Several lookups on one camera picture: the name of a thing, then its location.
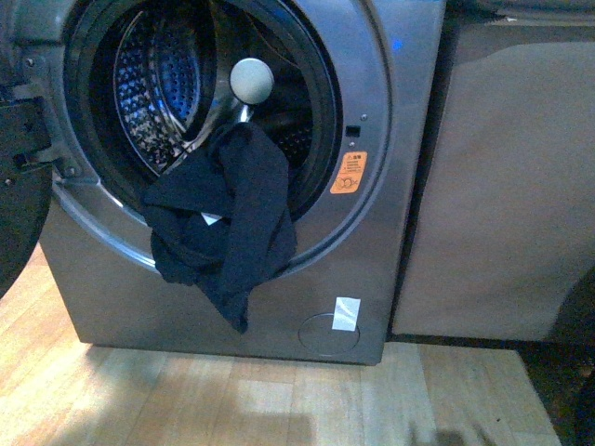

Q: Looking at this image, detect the white tape label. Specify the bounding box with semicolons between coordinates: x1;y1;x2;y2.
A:
332;296;361;332

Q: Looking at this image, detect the dark navy garment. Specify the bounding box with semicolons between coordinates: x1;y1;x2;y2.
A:
141;123;297;334

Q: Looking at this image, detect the orange warning sticker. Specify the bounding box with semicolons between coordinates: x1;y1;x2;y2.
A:
330;151;367;194

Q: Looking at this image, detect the black washing machine door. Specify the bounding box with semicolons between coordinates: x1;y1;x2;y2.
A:
1;84;55;295

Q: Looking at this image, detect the grey front-load washing machine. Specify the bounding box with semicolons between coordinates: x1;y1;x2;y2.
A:
1;1;446;364

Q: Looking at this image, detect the grey round drum hub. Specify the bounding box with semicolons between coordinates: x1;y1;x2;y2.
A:
230;58;274;105

